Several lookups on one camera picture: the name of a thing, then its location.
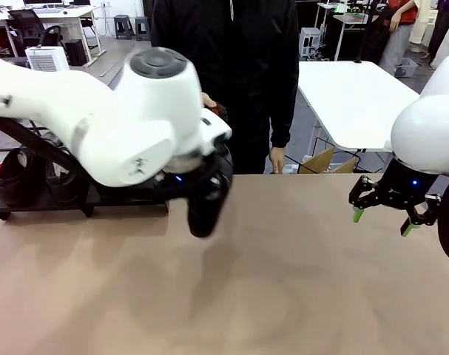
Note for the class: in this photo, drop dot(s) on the white air purifier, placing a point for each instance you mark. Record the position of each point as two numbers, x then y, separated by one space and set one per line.
48 59

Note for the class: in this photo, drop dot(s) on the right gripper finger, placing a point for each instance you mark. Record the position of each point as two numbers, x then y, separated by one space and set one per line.
422 218
362 196

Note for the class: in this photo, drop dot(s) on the small white metal table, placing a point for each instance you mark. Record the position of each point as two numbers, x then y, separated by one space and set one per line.
339 16

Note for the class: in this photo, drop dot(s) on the brown cardboard box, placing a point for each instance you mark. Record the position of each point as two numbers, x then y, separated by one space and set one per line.
320 161

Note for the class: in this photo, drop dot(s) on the mannequin red shirt grey trousers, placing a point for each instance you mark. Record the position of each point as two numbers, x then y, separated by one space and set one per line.
399 37

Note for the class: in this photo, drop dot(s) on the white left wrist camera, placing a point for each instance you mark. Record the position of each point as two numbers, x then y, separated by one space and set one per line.
215 131

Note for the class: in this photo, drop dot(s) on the black shoe stand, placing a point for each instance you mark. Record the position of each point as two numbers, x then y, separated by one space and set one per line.
43 208
135 203

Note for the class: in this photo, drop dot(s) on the white office desk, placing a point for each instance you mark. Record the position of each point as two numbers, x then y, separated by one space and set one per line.
61 14

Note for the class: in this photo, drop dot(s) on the person black jacket torso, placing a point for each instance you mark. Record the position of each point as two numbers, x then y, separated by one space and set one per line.
246 55

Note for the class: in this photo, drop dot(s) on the black computer tower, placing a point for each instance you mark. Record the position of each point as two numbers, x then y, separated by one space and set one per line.
76 51

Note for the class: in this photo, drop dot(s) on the black mesh office chair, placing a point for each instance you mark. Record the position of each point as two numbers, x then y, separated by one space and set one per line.
26 26

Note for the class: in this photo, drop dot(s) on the black leather shoe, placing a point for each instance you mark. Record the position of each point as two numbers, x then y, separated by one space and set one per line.
13 181
205 218
61 185

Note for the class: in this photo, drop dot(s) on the thin black pole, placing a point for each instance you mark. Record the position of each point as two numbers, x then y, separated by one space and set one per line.
358 61

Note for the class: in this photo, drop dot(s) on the large white table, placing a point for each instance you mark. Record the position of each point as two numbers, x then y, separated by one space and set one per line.
350 96

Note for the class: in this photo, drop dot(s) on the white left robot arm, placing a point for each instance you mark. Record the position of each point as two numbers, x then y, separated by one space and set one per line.
117 122

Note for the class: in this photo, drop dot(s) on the grey plastic bin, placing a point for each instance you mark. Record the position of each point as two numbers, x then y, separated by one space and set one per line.
407 68

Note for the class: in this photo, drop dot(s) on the grey plastic stool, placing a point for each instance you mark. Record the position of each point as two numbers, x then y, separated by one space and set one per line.
142 26
123 24

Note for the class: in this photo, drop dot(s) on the brown wooden shoe brush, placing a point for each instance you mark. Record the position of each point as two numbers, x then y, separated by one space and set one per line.
219 111

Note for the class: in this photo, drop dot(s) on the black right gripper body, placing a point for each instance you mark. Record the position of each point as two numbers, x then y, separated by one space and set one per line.
405 188

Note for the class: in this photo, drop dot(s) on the person right hand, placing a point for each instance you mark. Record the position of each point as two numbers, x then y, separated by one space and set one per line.
207 101

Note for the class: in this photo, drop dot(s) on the small white box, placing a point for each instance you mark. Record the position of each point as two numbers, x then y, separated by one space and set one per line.
290 169

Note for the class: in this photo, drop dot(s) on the person left forearm black sleeve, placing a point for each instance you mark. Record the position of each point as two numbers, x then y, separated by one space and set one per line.
283 122

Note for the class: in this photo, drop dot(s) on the white computer case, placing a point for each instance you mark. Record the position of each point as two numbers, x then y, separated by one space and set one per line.
311 40

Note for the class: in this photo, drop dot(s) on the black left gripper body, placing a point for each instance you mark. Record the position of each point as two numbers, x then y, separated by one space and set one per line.
183 183

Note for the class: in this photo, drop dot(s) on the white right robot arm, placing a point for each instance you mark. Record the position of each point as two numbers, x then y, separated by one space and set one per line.
424 140

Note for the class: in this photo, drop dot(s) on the person left hand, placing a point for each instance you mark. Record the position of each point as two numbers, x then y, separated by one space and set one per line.
277 159

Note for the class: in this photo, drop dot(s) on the black hanging apron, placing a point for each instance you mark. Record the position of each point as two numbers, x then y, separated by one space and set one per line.
379 37

